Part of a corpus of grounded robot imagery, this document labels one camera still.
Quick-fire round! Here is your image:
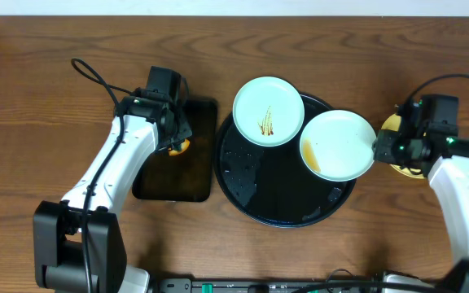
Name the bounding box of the green and yellow sponge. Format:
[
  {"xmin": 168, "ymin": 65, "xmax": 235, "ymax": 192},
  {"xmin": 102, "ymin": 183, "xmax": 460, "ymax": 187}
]
[{"xmin": 169, "ymin": 139, "xmax": 191, "ymax": 156}]

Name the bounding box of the yellow plate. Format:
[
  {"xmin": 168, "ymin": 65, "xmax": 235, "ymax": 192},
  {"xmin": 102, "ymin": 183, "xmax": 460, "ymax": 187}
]
[{"xmin": 381, "ymin": 114, "xmax": 424, "ymax": 179}]

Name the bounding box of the light blue plate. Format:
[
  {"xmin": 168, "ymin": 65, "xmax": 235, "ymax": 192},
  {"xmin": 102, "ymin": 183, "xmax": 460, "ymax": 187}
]
[
  {"xmin": 300, "ymin": 110, "xmax": 376, "ymax": 181},
  {"xmin": 232, "ymin": 77, "xmax": 305, "ymax": 147}
]

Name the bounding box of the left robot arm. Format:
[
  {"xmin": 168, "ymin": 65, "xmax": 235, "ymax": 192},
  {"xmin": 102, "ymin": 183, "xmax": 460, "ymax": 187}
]
[{"xmin": 33, "ymin": 97, "xmax": 192, "ymax": 292}]

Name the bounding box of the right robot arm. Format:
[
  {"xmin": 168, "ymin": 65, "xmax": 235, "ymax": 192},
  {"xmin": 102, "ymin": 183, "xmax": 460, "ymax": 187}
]
[{"xmin": 374, "ymin": 129, "xmax": 469, "ymax": 292}]

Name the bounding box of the black rectangular tray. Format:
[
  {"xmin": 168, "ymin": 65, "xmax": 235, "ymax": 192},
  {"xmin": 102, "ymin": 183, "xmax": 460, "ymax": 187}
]
[{"xmin": 132, "ymin": 98, "xmax": 217, "ymax": 202}]

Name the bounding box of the black round tray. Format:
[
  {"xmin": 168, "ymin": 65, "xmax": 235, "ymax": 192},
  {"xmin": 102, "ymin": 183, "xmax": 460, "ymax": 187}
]
[{"xmin": 213, "ymin": 115, "xmax": 356, "ymax": 228}]

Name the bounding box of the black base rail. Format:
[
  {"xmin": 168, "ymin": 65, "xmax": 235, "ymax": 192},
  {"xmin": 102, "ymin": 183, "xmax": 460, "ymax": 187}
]
[{"xmin": 152, "ymin": 268, "xmax": 455, "ymax": 293}]

